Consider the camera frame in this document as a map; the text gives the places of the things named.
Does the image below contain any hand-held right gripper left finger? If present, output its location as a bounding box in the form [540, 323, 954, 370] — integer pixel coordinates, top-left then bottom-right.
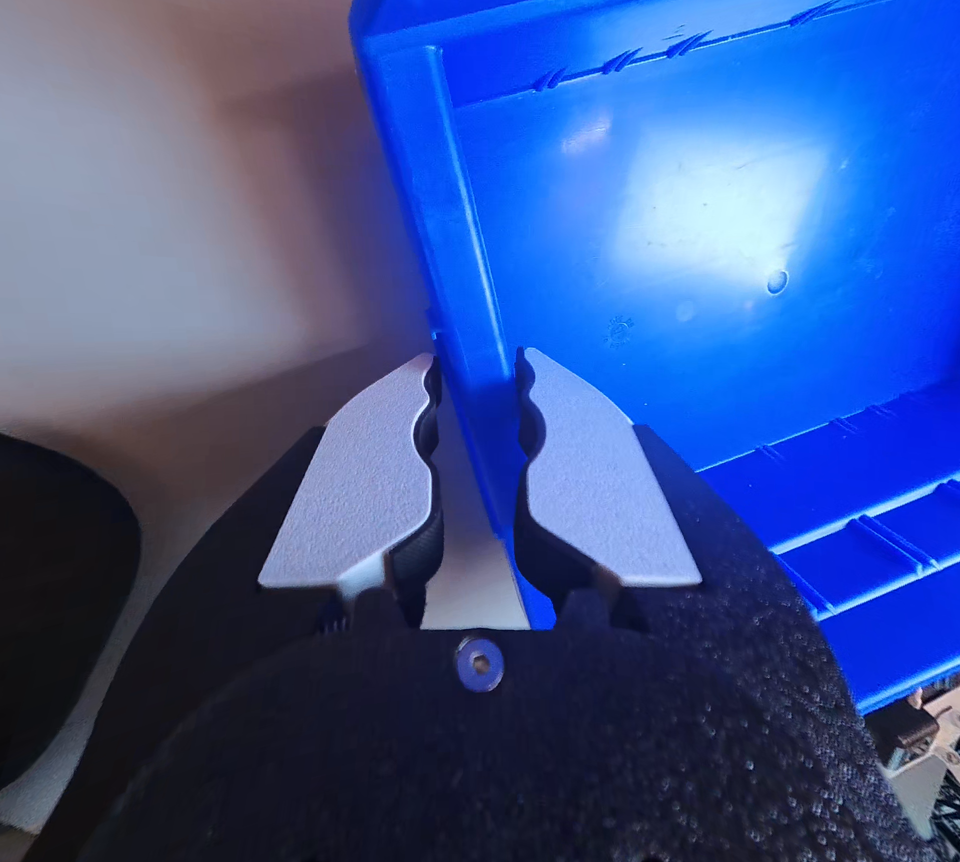
[258, 353, 445, 602]

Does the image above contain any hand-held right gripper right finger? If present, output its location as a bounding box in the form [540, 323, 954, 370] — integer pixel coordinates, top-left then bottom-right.
[513, 347, 703, 598]

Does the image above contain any blue plastic bin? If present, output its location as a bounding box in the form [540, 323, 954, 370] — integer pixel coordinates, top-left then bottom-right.
[348, 0, 960, 716]

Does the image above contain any black wrist rest pad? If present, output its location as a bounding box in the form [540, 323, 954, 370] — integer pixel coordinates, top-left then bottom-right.
[0, 431, 144, 791]

